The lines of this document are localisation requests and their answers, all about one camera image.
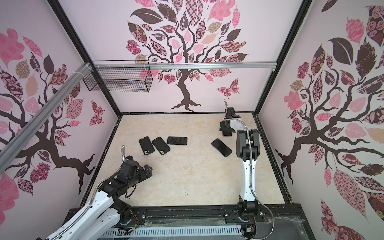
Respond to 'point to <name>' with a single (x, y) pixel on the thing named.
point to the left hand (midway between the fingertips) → (146, 173)
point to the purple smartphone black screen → (227, 133)
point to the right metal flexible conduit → (250, 169)
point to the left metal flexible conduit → (94, 197)
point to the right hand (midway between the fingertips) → (227, 126)
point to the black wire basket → (119, 80)
